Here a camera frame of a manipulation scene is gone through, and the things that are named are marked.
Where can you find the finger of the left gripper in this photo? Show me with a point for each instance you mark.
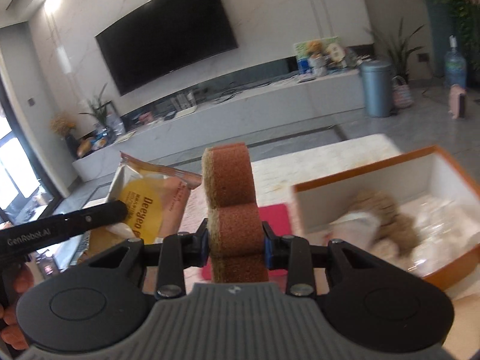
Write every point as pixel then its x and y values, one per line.
pixel 95 217

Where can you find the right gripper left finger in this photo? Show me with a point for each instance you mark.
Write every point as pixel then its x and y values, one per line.
pixel 178 252

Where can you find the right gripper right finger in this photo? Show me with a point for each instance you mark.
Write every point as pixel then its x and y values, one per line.
pixel 293 255

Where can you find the yellow snack packet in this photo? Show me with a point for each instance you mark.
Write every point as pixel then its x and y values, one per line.
pixel 155 196

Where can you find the brown cloud-shaped sponge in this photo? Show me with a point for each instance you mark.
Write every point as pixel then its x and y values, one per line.
pixel 236 236

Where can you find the brown plush towel toy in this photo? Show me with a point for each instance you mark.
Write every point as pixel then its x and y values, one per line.
pixel 394 227

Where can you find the white crinkled plastic bag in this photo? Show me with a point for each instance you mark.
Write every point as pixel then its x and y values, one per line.
pixel 446 231

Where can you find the person left hand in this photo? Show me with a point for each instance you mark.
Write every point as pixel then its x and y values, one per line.
pixel 11 334

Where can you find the black smartphone lit screen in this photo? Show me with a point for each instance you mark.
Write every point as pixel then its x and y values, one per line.
pixel 47 264

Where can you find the lace tablecloth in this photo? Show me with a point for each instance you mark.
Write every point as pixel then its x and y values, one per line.
pixel 275 178

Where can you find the dried yellow flowers vase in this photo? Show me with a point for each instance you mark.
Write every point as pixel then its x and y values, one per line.
pixel 62 125

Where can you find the green plant glass vase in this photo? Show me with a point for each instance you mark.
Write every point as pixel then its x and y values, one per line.
pixel 108 121

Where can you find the orange open cardboard box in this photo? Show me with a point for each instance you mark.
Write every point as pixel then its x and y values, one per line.
pixel 412 179

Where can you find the white wifi router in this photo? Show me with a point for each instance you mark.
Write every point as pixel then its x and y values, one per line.
pixel 185 104

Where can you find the white marble tv console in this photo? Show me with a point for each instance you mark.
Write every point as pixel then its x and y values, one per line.
pixel 249 112

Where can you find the pink woven basket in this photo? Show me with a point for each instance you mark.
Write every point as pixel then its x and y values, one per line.
pixel 402 95

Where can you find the teddy bear figure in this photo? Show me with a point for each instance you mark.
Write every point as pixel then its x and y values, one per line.
pixel 316 58

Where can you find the blue-grey pedal trash bin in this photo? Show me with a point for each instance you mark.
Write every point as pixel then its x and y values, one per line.
pixel 378 93

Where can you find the green potted floor plant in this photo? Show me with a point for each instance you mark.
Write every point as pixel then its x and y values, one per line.
pixel 397 47

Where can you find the blue water jug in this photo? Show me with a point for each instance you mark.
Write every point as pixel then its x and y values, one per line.
pixel 455 66

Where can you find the black wall television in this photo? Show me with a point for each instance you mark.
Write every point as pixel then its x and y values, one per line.
pixel 162 36

